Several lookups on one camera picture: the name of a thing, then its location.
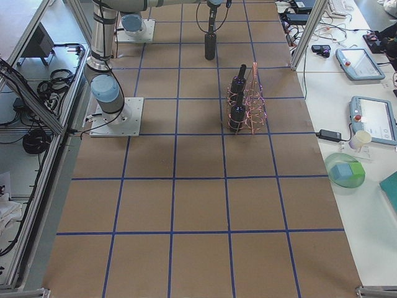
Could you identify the lower teach pendant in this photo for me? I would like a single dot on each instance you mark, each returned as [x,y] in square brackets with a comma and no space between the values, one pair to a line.
[374,116]

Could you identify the copper wire wine basket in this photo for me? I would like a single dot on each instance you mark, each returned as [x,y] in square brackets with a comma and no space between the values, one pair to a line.
[255,115]

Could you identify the teal book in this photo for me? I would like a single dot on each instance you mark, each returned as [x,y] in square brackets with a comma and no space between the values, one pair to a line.
[389,187]

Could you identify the dark wine bottle far slot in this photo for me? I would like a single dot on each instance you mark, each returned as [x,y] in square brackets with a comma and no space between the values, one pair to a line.
[238,83]

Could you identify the green foam cube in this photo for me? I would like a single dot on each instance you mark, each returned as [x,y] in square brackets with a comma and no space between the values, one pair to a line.
[357,170]

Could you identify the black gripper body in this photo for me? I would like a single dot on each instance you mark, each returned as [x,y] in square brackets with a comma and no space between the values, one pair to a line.
[212,13]

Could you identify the aluminium frame post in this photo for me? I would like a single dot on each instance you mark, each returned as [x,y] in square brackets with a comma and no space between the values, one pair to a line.
[311,24]

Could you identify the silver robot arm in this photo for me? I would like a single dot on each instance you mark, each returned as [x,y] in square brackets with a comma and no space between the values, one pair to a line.
[98,71]
[133,23]

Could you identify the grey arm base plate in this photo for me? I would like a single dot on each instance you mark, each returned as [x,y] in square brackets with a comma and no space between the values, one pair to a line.
[145,37]
[128,123]

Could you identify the blue foam cube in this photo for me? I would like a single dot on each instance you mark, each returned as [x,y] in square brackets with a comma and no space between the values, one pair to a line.
[340,171]

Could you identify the green glass bowl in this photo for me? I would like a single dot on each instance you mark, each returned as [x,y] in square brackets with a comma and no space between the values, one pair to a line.
[336,158]

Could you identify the dark wine bottle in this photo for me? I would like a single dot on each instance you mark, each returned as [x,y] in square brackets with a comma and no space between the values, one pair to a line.
[210,45]
[237,113]

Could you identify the teach pendant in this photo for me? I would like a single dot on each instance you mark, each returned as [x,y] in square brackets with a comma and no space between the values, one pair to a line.
[359,65]
[374,116]

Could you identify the black power adapter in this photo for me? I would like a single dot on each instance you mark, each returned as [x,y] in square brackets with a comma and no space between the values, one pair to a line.
[329,135]

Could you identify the upper teach pendant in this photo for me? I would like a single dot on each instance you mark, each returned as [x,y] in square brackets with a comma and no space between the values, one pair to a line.
[359,65]

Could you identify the white paper cup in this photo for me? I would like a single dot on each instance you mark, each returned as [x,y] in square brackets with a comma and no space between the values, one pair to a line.
[360,139]

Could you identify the black box on stand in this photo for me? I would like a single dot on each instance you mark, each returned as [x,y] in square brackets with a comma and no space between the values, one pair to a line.
[39,46]

